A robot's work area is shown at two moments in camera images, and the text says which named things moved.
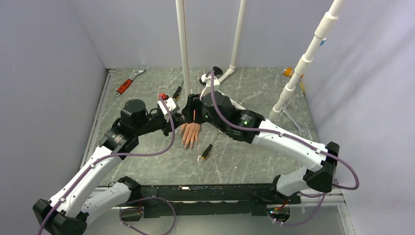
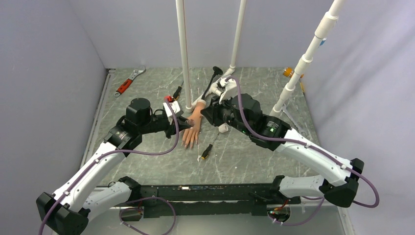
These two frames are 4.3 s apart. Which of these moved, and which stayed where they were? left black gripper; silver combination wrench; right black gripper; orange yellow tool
Moved: right black gripper
Stayed: silver combination wrench; orange yellow tool; left black gripper
